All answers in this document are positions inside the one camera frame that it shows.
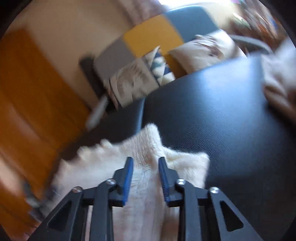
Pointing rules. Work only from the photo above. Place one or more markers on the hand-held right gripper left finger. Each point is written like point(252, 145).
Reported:
point(128, 183)

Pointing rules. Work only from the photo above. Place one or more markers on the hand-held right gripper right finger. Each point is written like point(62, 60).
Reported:
point(163, 183)

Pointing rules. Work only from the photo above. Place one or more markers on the cream knit sweater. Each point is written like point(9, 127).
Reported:
point(145, 148)

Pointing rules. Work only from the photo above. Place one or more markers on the tiger print pillow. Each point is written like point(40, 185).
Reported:
point(134, 81)

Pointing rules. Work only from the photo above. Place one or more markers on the black rolled mat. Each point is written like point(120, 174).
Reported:
point(91, 76)

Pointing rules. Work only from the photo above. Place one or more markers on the wooden wardrobe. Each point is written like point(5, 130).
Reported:
point(30, 104)

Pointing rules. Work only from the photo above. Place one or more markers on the deer print pillow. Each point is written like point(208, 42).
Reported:
point(208, 48)

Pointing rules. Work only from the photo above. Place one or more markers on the grey yellow blue sofa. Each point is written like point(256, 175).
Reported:
point(152, 34)

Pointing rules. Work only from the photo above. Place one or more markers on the beige fuzzy sweater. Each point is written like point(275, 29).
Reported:
point(281, 76)

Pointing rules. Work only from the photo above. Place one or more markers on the patterned beige curtain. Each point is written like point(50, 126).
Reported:
point(141, 11)

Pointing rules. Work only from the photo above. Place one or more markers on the group of bottles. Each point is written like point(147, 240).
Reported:
point(256, 16)

